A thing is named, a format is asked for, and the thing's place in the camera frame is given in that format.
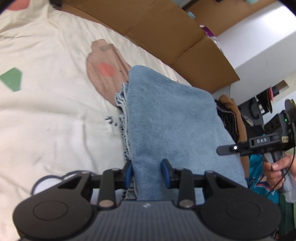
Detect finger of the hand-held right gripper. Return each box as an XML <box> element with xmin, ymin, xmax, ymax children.
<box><xmin>217</xmin><ymin>142</ymin><xmax>252</xmax><ymax>156</ymax></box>

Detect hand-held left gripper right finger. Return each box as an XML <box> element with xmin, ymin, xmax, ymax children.
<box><xmin>161</xmin><ymin>159</ymin><xmax>241</xmax><ymax>209</ymax></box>

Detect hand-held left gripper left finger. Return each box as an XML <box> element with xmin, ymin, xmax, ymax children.
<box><xmin>58</xmin><ymin>160</ymin><xmax>133</xmax><ymax>209</ymax></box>

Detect blue denim pants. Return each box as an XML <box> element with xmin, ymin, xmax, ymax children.
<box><xmin>115</xmin><ymin>65</ymin><xmax>249</xmax><ymax>202</ymax></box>

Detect person's right hand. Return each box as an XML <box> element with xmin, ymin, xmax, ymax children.
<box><xmin>264</xmin><ymin>153</ymin><xmax>296</xmax><ymax>192</ymax></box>

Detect teal printed garment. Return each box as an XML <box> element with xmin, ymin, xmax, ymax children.
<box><xmin>245</xmin><ymin>154</ymin><xmax>280</xmax><ymax>204</ymax></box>

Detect dark patterned garment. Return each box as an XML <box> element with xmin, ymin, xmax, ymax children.
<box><xmin>215</xmin><ymin>100</ymin><xmax>240</xmax><ymax>143</ymax></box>

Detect brown folded garment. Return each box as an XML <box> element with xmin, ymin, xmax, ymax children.
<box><xmin>218</xmin><ymin>95</ymin><xmax>249</xmax><ymax>144</ymax></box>

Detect green cloth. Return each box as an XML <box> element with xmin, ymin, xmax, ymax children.
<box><xmin>279</xmin><ymin>192</ymin><xmax>296</xmax><ymax>232</ymax></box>

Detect cream bear print bedsheet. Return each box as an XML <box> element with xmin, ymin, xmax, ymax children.
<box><xmin>0</xmin><ymin>0</ymin><xmax>193</xmax><ymax>241</ymax></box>

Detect flattened brown cardboard sheet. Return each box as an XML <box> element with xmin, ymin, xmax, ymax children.
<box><xmin>57</xmin><ymin>0</ymin><xmax>240</xmax><ymax>94</ymax></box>

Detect tall brown cardboard panel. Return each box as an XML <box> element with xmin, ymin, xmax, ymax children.
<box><xmin>185</xmin><ymin>0</ymin><xmax>278</xmax><ymax>36</ymax></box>

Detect purple refill pouch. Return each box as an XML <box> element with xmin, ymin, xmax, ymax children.
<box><xmin>200</xmin><ymin>24</ymin><xmax>218</xmax><ymax>37</ymax></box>

